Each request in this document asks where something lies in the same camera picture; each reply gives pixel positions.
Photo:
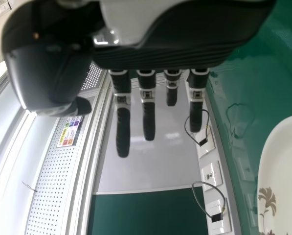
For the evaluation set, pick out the white socket strip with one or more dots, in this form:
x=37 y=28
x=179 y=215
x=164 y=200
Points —
x=210 y=176

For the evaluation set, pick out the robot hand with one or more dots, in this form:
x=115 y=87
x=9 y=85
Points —
x=160 y=36

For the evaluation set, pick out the white plate brown leaf pattern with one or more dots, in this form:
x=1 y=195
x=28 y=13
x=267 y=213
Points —
x=282 y=159

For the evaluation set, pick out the coloured warning label sticker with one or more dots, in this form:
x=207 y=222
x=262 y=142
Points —
x=68 y=133

